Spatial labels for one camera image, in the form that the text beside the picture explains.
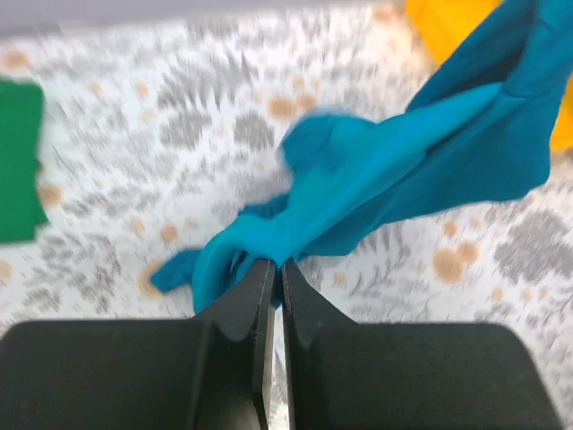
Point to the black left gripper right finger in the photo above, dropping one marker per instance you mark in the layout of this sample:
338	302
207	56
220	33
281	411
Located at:
343	374

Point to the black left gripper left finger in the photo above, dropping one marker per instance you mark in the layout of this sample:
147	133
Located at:
211	371

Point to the blue t shirt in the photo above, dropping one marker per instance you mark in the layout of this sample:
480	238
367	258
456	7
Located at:
478	131

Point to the floral patterned table mat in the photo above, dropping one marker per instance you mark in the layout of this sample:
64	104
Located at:
158	135

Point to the green folded t shirt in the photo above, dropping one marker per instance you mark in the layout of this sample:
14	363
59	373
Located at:
22	106

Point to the yellow plastic bin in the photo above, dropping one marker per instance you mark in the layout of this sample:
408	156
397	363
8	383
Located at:
444	24

